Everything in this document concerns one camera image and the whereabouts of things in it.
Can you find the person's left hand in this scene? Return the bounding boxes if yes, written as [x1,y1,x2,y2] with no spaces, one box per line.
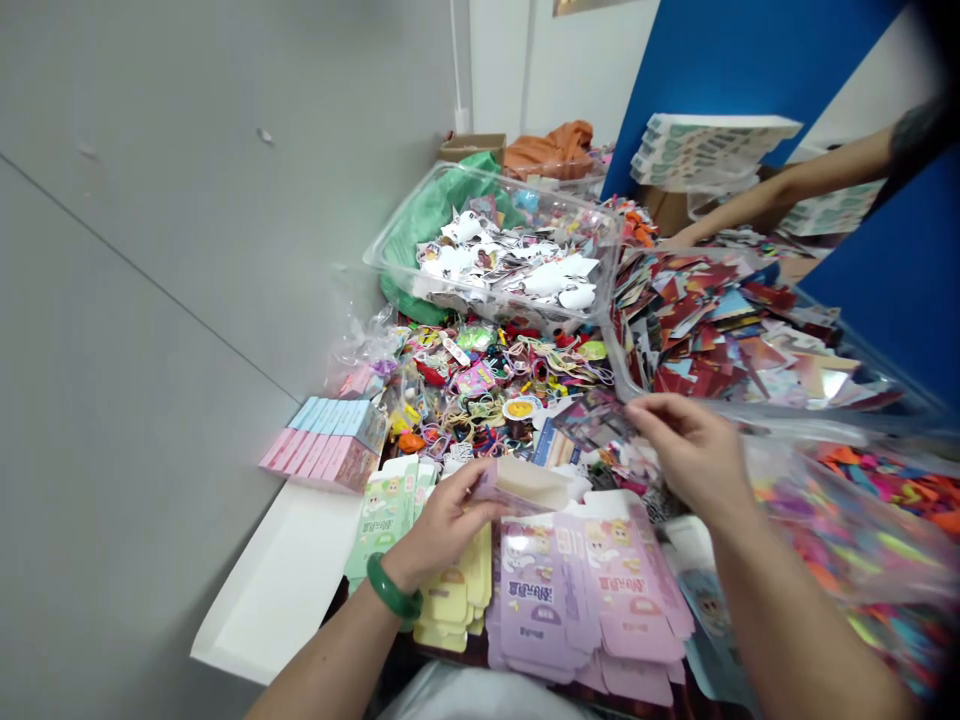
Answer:
[380,457,520,599]

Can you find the person's right hand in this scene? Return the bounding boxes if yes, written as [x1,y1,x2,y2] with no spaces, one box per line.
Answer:
[625,392,756,528]

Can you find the purple carton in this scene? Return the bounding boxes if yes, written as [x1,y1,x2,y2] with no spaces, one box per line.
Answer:
[473,455,580,520]

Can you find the shiny dark trading card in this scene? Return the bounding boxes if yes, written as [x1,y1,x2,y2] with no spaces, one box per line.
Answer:
[553,395,655,456]

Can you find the stack of green flat cartons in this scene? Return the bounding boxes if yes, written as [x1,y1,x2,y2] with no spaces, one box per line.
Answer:
[343,454,445,598]

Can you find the stack of yellow flat cartons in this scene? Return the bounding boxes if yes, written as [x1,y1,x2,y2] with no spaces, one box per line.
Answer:
[410,517,496,655]

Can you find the clear bin of shiny cards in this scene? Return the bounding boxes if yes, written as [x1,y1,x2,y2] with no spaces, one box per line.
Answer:
[599,245,943,440]

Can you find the row of pink blue boxes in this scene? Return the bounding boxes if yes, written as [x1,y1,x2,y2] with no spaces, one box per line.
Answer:
[257,395,391,496]

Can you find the stack of blue flat cartons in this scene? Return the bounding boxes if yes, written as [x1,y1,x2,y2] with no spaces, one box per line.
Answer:
[658,514,755,706]

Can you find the stack of purple flat cartons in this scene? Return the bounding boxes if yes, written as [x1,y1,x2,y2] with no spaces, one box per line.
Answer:
[484,488,700,708]

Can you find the person's body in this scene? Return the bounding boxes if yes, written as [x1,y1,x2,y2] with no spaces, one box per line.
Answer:
[378,659,609,720]

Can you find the white cardboard tray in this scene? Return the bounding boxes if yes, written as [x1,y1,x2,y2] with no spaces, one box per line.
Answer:
[189,478,378,687]

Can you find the clear bin of colourful pieces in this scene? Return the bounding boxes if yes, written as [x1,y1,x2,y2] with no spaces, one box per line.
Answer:
[738,431,960,703]

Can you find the clear plastic bags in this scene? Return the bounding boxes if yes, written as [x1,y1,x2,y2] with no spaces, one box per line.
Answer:
[323,296,406,399]

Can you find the stack of teal flat cartons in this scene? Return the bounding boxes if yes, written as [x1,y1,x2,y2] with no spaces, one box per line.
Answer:
[628,112,805,193]
[770,178,890,243]

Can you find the clear bin of stickers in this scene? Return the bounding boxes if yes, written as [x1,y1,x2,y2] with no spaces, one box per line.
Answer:
[362,160,625,328]

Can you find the green plastic bag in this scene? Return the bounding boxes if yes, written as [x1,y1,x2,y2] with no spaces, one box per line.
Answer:
[378,149,505,328]

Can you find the orange plastic bag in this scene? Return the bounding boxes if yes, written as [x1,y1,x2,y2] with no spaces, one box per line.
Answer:
[502,119,601,181]

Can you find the brown cardboard box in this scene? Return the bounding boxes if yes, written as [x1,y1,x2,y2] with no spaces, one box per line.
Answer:
[438,132,508,165]

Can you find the pile of hair ties and trinkets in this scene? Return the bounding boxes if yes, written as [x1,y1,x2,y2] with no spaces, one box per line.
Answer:
[374,318,661,496]

